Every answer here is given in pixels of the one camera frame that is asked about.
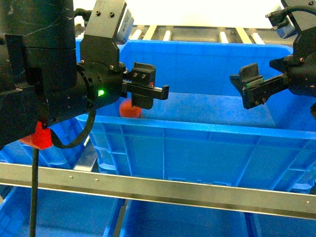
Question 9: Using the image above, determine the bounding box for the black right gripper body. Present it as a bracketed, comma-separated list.
[269, 27, 316, 96]

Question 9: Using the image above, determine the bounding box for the red mushroom push button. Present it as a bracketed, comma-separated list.
[119, 99, 142, 118]

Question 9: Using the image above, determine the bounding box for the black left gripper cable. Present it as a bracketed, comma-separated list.
[29, 108, 97, 237]

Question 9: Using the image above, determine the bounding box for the blue bin lower shelf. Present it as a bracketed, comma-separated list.
[120, 200, 248, 237]

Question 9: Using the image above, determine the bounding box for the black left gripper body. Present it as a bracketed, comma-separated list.
[76, 34, 125, 116]

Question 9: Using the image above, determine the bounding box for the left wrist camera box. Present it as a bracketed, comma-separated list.
[83, 0, 134, 45]

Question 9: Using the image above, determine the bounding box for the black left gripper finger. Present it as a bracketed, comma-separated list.
[122, 82, 169, 110]
[126, 62, 156, 87]

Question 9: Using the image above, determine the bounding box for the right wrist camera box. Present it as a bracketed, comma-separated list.
[265, 0, 316, 39]

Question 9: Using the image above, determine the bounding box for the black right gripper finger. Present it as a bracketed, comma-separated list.
[241, 75, 289, 109]
[230, 63, 264, 95]

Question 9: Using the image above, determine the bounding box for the large blue plastic bin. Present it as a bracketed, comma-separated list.
[90, 40, 316, 193]

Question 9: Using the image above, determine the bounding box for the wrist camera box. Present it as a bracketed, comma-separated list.
[83, 0, 134, 45]
[265, 0, 316, 39]

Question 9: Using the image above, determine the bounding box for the black right camera cable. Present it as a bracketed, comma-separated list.
[278, 5, 316, 18]

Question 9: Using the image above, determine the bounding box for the blue bin at left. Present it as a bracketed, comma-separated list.
[0, 118, 85, 169]

